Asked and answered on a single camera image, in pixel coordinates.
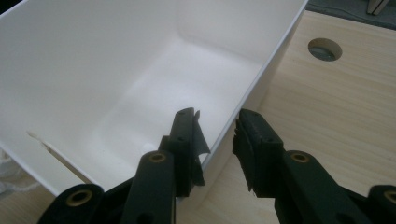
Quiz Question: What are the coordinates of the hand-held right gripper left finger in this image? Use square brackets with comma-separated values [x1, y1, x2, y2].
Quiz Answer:
[158, 107, 211, 198]

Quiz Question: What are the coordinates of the white plastic basket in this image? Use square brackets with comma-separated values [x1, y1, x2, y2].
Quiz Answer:
[0, 0, 310, 206]

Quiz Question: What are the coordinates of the grey round cable grommet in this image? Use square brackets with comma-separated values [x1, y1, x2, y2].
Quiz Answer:
[307, 37, 344, 63]

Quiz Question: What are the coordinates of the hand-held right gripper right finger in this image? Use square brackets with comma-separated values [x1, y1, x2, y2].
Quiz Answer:
[232, 108, 285, 199]

